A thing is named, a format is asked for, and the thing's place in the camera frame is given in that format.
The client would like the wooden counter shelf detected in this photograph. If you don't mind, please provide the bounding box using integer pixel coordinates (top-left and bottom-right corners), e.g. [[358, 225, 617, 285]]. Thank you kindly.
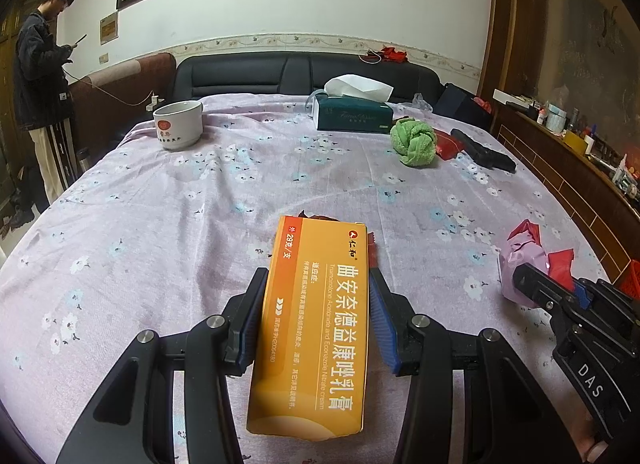
[[491, 102, 639, 283]]

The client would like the standing person dark jacket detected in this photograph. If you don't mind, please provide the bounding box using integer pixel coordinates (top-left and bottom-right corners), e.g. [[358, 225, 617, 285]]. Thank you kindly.
[[13, 0, 78, 204]]

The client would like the green towel ball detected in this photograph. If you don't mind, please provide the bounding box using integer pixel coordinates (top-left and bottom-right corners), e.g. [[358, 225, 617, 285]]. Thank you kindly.
[[390, 117, 437, 168]]

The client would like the red cloth on sofa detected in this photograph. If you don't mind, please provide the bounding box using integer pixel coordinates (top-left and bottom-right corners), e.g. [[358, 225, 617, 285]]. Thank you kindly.
[[378, 47, 408, 64]]

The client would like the black sofa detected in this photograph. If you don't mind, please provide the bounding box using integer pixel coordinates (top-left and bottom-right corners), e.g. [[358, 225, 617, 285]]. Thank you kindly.
[[171, 50, 494, 130]]

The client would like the operator right hand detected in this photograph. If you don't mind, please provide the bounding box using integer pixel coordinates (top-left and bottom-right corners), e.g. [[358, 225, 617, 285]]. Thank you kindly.
[[570, 412, 608, 463]]

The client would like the orange medicine box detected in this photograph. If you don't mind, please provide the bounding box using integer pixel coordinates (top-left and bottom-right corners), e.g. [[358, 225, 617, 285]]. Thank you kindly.
[[246, 216, 369, 441]]

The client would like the red pink wrapper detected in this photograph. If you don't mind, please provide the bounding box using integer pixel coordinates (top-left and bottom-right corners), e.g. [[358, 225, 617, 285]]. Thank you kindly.
[[499, 219, 575, 308]]

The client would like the black toy pistol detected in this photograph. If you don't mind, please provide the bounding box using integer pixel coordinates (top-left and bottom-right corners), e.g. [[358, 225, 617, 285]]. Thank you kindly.
[[450, 128, 516, 174]]

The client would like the floral purple tablecloth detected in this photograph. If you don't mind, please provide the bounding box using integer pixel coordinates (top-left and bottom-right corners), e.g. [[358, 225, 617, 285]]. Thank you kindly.
[[1, 94, 604, 463]]

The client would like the red pouch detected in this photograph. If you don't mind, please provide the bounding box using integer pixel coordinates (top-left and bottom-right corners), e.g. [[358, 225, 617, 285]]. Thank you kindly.
[[434, 129, 464, 161]]

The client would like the green tissue box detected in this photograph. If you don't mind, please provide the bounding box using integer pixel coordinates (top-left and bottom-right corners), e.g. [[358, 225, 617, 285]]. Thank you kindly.
[[307, 74, 394, 135]]

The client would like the white red mug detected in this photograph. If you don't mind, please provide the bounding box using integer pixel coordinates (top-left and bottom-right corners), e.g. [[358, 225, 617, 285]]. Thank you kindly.
[[153, 100, 203, 151]]

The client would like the dark red foil wrapper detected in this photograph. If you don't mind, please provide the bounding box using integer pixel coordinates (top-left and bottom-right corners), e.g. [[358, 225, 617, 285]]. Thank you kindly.
[[298, 210, 378, 268]]

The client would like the red plastic basket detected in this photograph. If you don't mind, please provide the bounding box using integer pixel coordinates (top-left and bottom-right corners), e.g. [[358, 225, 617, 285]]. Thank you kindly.
[[615, 259, 640, 300]]

